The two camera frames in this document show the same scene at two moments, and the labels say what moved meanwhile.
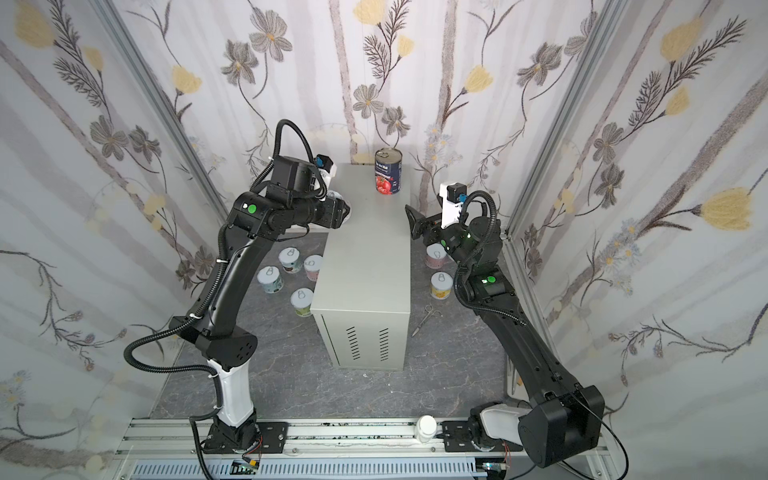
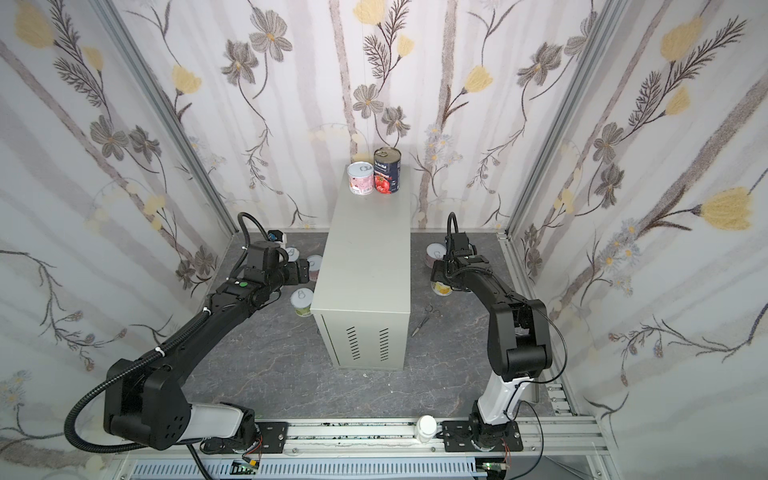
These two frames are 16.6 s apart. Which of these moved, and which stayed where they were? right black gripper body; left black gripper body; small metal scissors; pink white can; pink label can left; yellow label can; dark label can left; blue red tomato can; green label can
Moved: right black gripper body; pink white can; left black gripper body
Stayed: small metal scissors; yellow label can; blue red tomato can; green label can; pink label can left; dark label can left
